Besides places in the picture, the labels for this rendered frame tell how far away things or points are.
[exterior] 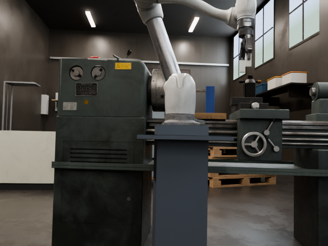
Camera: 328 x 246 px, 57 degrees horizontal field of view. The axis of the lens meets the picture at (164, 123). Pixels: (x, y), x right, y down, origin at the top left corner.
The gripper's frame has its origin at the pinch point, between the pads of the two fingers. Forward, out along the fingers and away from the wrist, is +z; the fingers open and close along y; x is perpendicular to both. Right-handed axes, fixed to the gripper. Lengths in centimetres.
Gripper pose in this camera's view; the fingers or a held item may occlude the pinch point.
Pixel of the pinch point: (245, 67)
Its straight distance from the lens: 166.8
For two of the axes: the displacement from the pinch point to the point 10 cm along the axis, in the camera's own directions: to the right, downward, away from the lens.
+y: -0.4, -0.4, -10.0
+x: 10.0, 0.2, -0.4
